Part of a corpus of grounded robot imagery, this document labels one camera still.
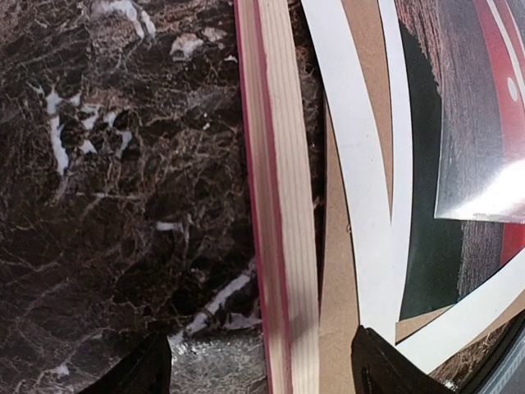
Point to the red and grey photo print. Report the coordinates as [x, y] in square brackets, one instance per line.
[439, 261]

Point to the white mat board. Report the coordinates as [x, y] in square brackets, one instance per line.
[359, 284]

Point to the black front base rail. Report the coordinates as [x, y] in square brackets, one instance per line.
[502, 371]

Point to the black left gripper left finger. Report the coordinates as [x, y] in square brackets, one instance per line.
[146, 369]

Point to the light wooden picture frame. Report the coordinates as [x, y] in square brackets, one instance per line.
[280, 195]

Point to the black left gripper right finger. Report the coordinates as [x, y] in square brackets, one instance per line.
[378, 368]

